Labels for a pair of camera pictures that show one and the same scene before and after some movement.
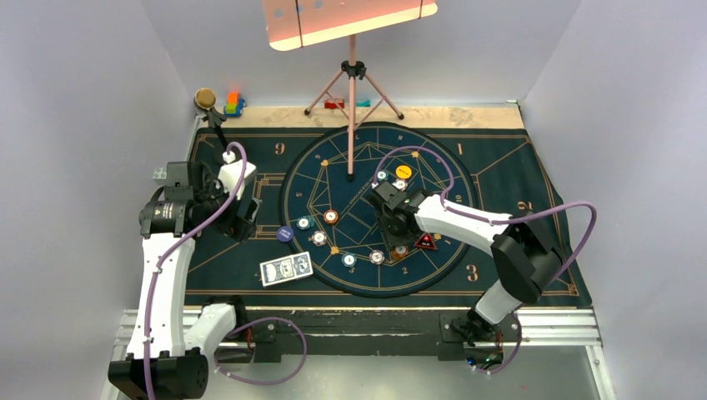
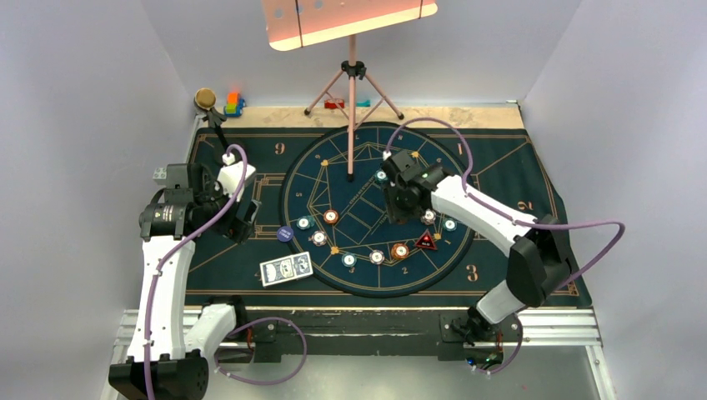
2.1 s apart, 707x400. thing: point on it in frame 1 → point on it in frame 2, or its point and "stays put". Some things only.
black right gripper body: [393, 235] → [399, 205]
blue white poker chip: [319, 238] stays put
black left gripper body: [236, 226] stays put
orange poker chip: [330, 217] stays put
